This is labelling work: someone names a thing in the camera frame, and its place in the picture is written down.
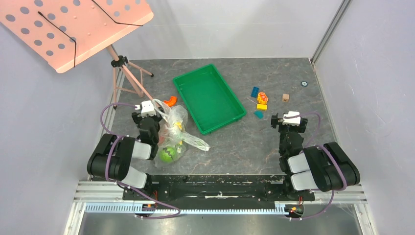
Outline aluminium frame rail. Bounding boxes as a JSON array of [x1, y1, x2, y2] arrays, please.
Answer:
[[64, 181, 378, 235]]

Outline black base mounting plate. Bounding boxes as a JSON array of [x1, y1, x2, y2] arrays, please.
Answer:
[[142, 174, 315, 211]]

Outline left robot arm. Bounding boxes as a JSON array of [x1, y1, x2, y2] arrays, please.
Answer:
[[87, 113, 162, 200]]

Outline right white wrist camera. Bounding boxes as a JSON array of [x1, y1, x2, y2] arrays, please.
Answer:
[[282, 111, 301, 126]]

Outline pink perforated music stand desk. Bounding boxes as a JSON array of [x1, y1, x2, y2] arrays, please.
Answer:
[[0, 0, 154, 73]]

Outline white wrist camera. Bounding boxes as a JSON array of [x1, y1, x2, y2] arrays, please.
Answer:
[[282, 111, 301, 126], [135, 100, 157, 118]]

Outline orange curved toy piece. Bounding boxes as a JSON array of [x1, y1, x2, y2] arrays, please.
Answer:
[[163, 96, 178, 107]]

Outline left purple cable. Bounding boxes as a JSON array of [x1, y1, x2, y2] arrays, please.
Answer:
[[100, 102, 182, 220]]

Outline clear plastic bag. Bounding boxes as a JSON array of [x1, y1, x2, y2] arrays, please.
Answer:
[[152, 99, 210, 168]]

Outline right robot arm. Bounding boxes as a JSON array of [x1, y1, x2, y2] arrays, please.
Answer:
[[271, 111, 361, 200]]

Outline yellow lego brick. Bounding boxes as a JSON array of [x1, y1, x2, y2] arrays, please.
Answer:
[[256, 104, 268, 111]]

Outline pink tripod stand legs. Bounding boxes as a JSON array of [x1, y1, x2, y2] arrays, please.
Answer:
[[106, 45, 154, 103]]

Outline teal toy block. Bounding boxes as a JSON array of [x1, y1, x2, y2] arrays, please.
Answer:
[[254, 110, 264, 119]]

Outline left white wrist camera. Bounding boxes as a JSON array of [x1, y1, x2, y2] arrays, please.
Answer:
[[135, 100, 157, 118]]

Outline green plastic tray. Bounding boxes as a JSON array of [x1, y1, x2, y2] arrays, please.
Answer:
[[173, 64, 247, 135]]

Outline green fake fruit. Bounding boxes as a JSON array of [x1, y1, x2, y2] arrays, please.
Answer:
[[159, 146, 178, 163]]

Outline blue lego brick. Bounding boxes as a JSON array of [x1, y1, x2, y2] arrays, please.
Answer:
[[251, 87, 259, 98]]

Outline small wooden cube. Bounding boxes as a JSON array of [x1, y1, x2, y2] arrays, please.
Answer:
[[281, 94, 290, 102]]

